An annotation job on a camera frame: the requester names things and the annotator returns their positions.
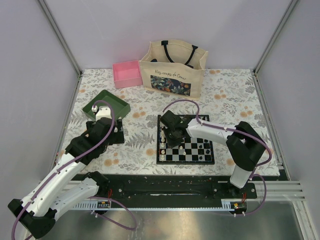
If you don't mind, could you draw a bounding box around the black white chess board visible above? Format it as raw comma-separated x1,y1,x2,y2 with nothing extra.
156,115,215,165

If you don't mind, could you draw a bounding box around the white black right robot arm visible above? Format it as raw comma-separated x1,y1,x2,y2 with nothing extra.
160,115,270,198

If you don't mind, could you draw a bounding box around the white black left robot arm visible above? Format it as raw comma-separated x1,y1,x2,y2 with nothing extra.
8,102,124,240

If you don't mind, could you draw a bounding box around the green plastic tray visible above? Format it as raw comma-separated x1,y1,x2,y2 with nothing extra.
82,89,131,121

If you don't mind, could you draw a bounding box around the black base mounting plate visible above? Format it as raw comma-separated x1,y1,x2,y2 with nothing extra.
93,175,257,200

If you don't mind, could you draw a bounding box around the pink plastic box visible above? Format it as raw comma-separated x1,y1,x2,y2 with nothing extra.
112,60,143,89

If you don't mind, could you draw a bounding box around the beige canvas tote bag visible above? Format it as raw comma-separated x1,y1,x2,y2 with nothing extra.
139,39,208,99

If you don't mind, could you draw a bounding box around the floral patterned table mat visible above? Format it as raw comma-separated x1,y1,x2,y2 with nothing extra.
63,69,272,176

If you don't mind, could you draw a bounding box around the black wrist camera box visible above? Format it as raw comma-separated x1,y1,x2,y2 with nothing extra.
160,110,196,130

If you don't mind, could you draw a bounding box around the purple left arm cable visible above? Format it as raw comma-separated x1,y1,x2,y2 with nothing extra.
11,100,138,240

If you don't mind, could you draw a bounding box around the left aluminium corner post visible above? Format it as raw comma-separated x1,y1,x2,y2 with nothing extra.
36,0,83,76

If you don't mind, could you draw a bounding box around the aluminium corner post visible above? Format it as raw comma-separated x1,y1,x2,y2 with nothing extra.
36,0,83,76
252,0,300,75

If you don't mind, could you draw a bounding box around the white slotted cable duct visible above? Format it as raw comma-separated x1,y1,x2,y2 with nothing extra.
72,200,111,211

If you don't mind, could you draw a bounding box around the right aluminium corner post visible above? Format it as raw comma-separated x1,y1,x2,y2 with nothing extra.
252,0,300,75

